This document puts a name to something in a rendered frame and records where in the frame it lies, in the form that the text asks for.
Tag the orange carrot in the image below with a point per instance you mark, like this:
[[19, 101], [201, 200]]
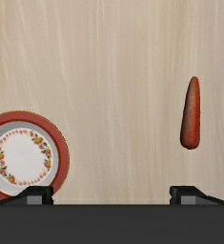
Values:
[[190, 117]]

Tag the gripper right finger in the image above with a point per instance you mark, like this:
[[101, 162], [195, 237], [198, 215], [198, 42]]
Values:
[[186, 193]]

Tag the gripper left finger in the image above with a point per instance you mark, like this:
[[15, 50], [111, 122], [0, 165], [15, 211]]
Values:
[[37, 193]]

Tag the red-rimmed white floral plate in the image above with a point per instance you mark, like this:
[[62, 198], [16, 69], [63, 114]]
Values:
[[23, 155]]

